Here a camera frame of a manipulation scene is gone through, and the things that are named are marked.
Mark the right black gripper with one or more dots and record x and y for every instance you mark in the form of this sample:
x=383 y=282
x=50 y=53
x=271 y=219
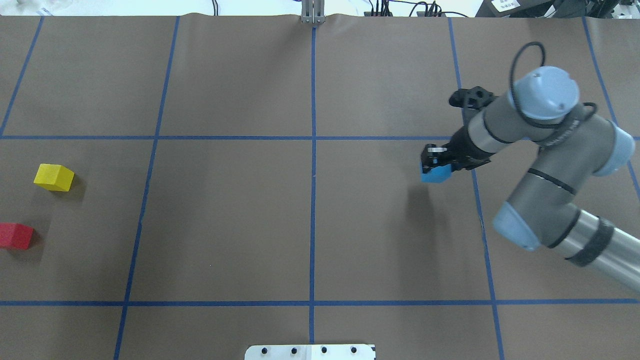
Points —
x=460 y=146

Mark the blue wooden block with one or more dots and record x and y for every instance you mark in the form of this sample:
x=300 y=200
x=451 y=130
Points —
x=438 y=174

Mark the yellow wooden block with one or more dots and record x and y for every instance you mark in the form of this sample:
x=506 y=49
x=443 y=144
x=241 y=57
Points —
x=54 y=177

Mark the red wooden block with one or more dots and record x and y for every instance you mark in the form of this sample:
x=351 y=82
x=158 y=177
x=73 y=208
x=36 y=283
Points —
x=15 y=236

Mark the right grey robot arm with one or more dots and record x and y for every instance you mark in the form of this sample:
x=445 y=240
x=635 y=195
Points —
x=574 y=144

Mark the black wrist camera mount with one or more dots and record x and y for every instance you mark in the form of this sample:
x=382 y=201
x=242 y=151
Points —
x=475 y=98

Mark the aluminium post at table edge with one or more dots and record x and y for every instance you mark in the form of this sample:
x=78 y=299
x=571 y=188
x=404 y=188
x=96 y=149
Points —
x=313 y=12

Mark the white metal base plate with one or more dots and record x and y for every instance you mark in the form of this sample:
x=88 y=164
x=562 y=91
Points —
x=311 y=352

